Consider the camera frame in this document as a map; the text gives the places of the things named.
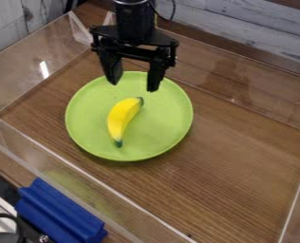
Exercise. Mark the yellow toy banana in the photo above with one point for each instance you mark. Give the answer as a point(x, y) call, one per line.
point(122, 113)

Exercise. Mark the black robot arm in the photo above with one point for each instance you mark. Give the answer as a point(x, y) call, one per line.
point(134, 38)

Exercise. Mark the blue plastic block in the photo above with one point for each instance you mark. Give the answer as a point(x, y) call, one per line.
point(56, 215)

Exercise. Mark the clear acrylic enclosure wall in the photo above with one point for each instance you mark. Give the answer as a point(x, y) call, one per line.
point(224, 187)

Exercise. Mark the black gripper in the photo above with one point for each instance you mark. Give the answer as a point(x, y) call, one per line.
point(132, 38)

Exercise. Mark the green round plate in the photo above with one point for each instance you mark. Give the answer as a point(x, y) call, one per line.
point(156, 128)

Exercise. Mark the clear acrylic corner bracket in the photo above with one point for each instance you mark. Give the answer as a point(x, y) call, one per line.
point(79, 30)

